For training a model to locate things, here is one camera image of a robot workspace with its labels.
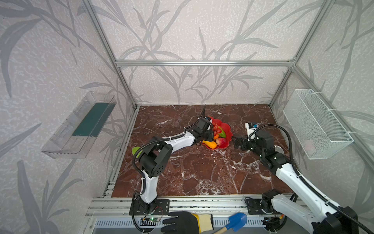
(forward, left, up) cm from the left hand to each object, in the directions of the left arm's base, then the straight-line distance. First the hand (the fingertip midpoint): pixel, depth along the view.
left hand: (215, 130), depth 93 cm
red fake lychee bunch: (+1, -1, -1) cm, 2 cm away
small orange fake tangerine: (-2, -1, -5) cm, 5 cm away
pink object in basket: (-17, -46, +12) cm, 50 cm away
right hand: (-7, -12, +10) cm, 17 cm away
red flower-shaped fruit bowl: (+3, -10, -5) cm, 12 cm away
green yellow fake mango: (+1, -6, -6) cm, 9 cm away
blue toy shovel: (-47, -8, -7) cm, 49 cm away
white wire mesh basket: (-16, -41, +26) cm, 51 cm away
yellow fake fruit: (-9, +2, -3) cm, 9 cm away
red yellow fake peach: (-5, -3, -5) cm, 7 cm away
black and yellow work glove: (-48, +16, -7) cm, 51 cm away
